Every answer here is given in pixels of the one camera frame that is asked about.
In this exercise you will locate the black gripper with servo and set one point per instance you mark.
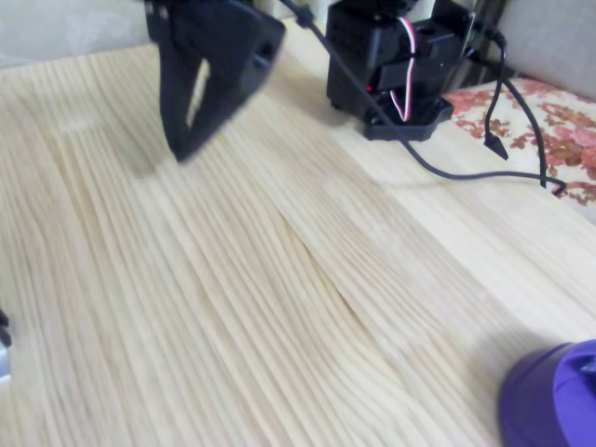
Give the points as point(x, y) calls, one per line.
point(211, 44)

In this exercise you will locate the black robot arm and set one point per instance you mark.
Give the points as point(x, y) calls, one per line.
point(354, 60)

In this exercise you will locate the purple bowl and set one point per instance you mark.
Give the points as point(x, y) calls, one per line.
point(549, 400)

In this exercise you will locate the floral patterned fabric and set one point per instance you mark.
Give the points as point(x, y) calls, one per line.
point(568, 125)

